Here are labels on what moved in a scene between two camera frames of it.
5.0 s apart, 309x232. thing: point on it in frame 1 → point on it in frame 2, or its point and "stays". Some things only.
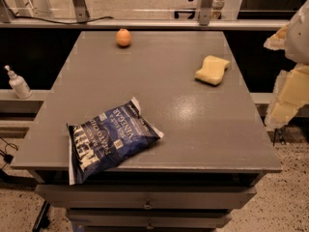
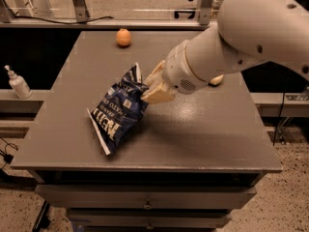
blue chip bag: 104,140 → 117,113
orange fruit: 123,37 stays
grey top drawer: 146,196 stays
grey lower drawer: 149,218 stays
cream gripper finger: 278,41 → 177,72
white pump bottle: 18,84 stays
